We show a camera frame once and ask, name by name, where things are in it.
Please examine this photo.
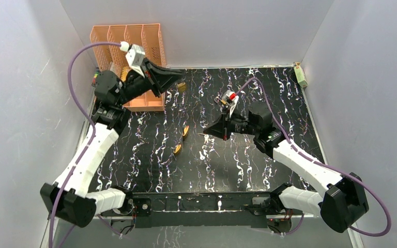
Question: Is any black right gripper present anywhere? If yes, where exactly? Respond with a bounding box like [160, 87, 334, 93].
[203, 106, 258, 142]

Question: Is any small brass padlock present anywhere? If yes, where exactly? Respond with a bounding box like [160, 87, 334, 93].
[176, 82, 188, 92]

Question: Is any large brass padlock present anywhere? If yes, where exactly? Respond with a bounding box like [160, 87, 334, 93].
[182, 125, 189, 141]

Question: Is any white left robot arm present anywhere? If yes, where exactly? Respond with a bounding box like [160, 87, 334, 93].
[40, 58, 183, 227]

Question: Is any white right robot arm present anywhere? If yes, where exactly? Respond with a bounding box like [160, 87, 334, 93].
[203, 102, 369, 233]

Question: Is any orange plastic file organizer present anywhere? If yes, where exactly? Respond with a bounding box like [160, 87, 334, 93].
[89, 23, 168, 112]

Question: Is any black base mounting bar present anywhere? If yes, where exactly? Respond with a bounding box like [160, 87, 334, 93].
[99, 191, 306, 229]

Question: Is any pale green eraser box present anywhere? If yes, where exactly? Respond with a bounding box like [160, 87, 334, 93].
[294, 63, 308, 88]

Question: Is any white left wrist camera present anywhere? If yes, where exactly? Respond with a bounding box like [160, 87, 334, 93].
[120, 41, 146, 76]

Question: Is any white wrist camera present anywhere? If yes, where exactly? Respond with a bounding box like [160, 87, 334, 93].
[220, 90, 239, 118]
[120, 41, 146, 76]

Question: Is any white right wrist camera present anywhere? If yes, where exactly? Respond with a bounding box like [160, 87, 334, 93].
[220, 90, 239, 118]

